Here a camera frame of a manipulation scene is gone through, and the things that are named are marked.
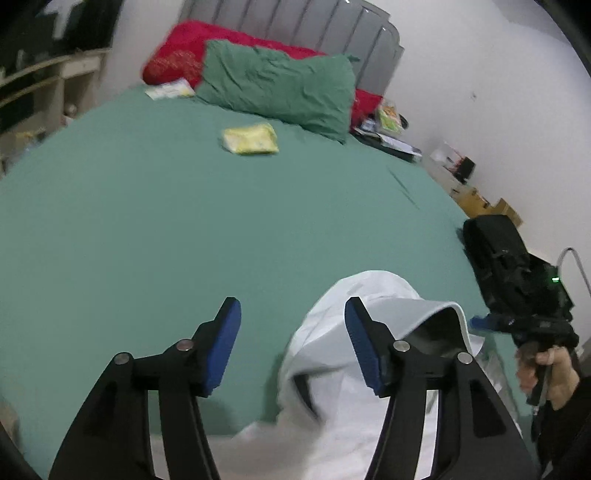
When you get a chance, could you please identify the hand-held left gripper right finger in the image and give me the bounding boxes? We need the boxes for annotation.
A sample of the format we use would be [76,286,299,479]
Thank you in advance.
[345,296,539,480]

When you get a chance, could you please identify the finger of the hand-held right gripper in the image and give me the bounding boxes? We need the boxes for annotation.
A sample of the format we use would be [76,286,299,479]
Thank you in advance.
[470,313,515,332]

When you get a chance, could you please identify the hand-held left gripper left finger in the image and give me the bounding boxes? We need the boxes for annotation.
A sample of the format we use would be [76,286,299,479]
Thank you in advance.
[48,296,242,480]

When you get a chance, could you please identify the white garment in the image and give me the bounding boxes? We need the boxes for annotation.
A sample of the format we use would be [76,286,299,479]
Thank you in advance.
[152,270,525,480]

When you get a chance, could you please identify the person's right forearm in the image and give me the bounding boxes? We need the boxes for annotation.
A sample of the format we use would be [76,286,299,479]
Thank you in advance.
[531,374,591,480]

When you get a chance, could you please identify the person's right hand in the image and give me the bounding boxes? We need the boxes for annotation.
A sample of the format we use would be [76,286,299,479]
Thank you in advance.
[515,344,580,411]

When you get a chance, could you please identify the cardboard box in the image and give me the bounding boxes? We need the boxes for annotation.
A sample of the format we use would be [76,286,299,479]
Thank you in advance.
[450,185,492,217]
[489,198,523,228]

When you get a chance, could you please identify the white box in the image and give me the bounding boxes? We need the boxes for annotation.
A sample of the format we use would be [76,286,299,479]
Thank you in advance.
[429,141,462,174]

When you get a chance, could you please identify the pile of books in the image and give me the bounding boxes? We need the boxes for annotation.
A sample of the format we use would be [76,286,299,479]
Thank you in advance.
[351,115,423,163]

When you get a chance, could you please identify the colourful snack packet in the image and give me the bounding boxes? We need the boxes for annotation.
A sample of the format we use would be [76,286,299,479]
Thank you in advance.
[376,102,404,134]

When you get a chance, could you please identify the green pillow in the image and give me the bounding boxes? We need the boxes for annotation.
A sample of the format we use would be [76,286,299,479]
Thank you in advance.
[196,39,361,144]

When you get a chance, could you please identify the white and yellow packet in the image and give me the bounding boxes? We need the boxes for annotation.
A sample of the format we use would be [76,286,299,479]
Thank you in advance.
[145,78,197,100]

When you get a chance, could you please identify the red patterned pillow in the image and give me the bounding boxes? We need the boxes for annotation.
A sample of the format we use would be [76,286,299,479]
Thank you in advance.
[142,21,384,127]

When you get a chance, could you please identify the cream shelf unit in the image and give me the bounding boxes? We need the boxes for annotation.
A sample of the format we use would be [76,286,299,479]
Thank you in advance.
[0,48,112,176]

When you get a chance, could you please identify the grey padded headboard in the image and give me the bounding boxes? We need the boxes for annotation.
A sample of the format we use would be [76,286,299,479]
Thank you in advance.
[178,0,404,97]

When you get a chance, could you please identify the black screen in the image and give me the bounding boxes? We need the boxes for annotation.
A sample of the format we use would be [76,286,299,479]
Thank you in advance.
[0,0,123,79]

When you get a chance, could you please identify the grey cable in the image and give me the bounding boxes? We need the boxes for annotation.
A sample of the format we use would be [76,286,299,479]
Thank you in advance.
[556,247,591,296]

